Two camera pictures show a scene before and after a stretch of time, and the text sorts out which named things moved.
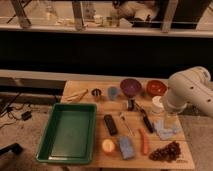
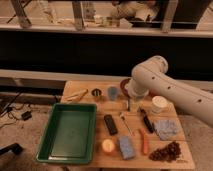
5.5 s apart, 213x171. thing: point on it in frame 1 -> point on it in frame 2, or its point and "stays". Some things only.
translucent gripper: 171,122 -> 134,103
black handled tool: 146,120 stays
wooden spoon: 77,96 stays
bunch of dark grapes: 168,153 stays
